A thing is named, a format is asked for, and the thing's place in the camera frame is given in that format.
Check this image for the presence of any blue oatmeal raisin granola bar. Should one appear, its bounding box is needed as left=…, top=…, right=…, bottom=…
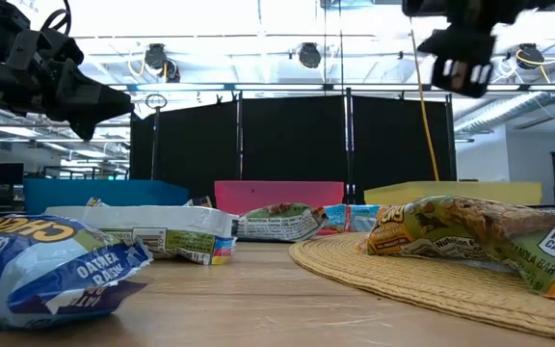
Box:
left=0, top=214, right=154, bottom=332

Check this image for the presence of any black computer monitor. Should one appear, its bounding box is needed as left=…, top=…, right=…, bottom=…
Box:
left=0, top=162, right=25, bottom=187

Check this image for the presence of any pink plastic bin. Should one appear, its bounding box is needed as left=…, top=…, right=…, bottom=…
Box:
left=214, top=180, right=346, bottom=217

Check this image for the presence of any yellow plastic bin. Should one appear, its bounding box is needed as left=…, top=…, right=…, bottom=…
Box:
left=363, top=180, right=543, bottom=207

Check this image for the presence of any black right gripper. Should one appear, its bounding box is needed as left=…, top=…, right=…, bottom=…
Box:
left=415, top=13, right=522, bottom=99

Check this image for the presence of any light blue granola bar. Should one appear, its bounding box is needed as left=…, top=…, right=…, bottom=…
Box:
left=323, top=203, right=383, bottom=235

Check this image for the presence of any black partition panel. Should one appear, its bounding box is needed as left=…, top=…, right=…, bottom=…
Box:
left=129, top=100, right=241, bottom=201
left=351, top=93, right=458, bottom=203
left=240, top=94, right=350, bottom=184

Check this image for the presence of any yellow hanging cable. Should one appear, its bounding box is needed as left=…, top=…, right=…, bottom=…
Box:
left=409, top=28, right=441, bottom=183

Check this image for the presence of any blue plastic bin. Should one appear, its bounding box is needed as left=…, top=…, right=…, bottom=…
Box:
left=22, top=177, right=191, bottom=216

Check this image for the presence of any white and green granola bar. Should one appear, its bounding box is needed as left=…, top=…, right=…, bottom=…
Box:
left=43, top=204, right=241, bottom=266

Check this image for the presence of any small green snack packet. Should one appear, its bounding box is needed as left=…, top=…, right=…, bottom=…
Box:
left=236, top=201, right=330, bottom=243

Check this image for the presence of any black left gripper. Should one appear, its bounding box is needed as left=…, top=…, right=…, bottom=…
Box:
left=5, top=8, right=136, bottom=142

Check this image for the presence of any round woven straw placemat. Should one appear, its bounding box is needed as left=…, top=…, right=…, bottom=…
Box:
left=288, top=231, right=555, bottom=344

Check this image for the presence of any ring-topped metal stand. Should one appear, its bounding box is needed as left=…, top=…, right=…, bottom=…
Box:
left=144, top=93, right=169, bottom=181

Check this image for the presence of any green 100 cal granola bar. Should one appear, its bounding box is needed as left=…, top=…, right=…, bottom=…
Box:
left=357, top=194, right=555, bottom=300

